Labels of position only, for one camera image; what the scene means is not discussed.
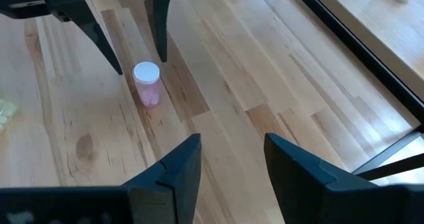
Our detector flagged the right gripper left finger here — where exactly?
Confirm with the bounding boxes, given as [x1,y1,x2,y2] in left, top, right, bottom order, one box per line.
[127,133,202,224]

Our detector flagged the pink pill bottle white cap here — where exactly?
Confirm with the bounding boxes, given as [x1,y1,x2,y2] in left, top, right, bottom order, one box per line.
[132,61,162,109]

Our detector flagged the pale green pill bottle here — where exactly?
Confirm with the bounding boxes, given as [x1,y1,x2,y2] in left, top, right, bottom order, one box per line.
[0,97,18,134]

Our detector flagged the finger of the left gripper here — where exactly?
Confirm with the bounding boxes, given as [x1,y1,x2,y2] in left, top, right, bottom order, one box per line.
[145,0,176,63]
[44,0,123,76]

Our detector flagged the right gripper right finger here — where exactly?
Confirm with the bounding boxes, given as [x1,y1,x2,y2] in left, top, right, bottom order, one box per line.
[264,133,410,224]

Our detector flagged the wooden shelf black metal frame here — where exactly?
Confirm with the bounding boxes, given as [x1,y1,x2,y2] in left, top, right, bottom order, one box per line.
[207,0,424,182]

